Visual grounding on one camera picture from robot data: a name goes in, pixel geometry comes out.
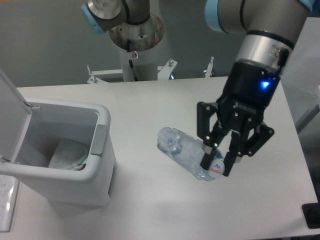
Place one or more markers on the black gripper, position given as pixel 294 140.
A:
pixel 247 93

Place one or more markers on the crushed clear plastic bottle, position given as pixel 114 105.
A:
pixel 188 153

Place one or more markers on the clear plastic wrapper green print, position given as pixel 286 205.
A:
pixel 69 155

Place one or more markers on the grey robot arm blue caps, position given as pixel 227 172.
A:
pixel 271 28

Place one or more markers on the white trash can open lid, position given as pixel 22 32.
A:
pixel 30 131

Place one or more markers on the black device at table edge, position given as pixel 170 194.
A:
pixel 311 212

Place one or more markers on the laminated paper sheet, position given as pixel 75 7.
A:
pixel 8 194

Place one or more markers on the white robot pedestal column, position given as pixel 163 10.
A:
pixel 138 41

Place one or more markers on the white metal base bracket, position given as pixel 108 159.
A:
pixel 135 70

